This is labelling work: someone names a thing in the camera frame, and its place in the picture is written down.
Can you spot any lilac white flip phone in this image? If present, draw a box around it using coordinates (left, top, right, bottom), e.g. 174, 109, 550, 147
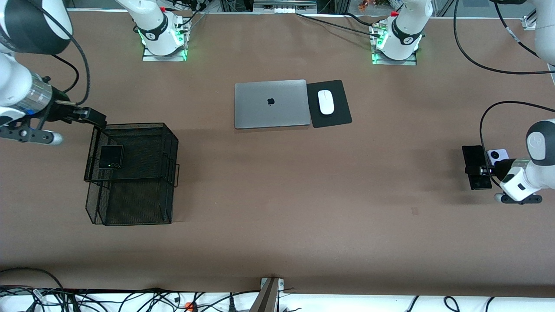
486, 149, 509, 166

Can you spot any black slab smartphone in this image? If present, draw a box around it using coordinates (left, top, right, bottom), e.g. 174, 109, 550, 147
461, 145, 493, 191

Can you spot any black square flip phone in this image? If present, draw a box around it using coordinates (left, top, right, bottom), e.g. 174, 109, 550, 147
98, 145, 124, 169

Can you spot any black mouse pad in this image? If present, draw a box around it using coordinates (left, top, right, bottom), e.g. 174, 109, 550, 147
307, 80, 353, 128

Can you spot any white computer mouse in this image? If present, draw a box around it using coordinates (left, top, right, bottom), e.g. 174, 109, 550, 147
318, 90, 335, 115

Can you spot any grey closed laptop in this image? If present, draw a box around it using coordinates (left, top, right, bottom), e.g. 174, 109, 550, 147
235, 79, 312, 130

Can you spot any grey white power strip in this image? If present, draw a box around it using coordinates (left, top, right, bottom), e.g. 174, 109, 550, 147
254, 0, 317, 13

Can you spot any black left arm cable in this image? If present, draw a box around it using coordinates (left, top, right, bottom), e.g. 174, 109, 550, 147
453, 0, 555, 174

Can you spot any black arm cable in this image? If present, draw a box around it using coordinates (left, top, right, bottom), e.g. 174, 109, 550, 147
26, 0, 91, 107
453, 0, 555, 174

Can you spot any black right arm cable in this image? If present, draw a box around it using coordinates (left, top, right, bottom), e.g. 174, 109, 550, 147
26, 0, 91, 107

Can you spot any black wire mesh basket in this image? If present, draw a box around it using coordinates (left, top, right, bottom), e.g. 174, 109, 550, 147
84, 123, 180, 226

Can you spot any thick grey floor cable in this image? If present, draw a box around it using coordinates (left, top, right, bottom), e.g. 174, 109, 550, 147
0, 268, 65, 299

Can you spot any short black table cable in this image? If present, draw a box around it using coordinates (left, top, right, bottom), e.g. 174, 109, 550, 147
344, 12, 379, 26

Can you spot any long black table cable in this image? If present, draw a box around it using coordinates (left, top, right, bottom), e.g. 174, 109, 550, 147
296, 13, 380, 35

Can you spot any grey metal camera bracket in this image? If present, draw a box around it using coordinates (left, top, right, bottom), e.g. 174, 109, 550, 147
249, 277, 285, 312

